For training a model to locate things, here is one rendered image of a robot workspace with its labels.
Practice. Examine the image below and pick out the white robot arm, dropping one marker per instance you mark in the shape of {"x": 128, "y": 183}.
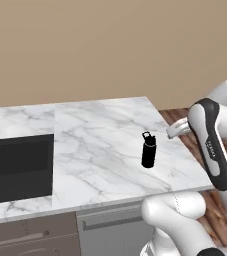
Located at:
{"x": 215, "y": 133}

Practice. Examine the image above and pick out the grey dishwasher door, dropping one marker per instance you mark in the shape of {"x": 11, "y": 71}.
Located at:
{"x": 115, "y": 240}

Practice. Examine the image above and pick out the brown drawer front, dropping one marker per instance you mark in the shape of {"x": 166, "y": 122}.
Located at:
{"x": 25, "y": 225}

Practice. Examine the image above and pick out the black sink basin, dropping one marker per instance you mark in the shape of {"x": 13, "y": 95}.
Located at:
{"x": 18, "y": 166}

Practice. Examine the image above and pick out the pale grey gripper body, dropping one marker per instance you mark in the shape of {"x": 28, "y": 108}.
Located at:
{"x": 178, "y": 128}

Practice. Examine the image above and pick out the black water bottle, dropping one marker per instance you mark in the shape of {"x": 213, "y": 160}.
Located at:
{"x": 148, "y": 154}

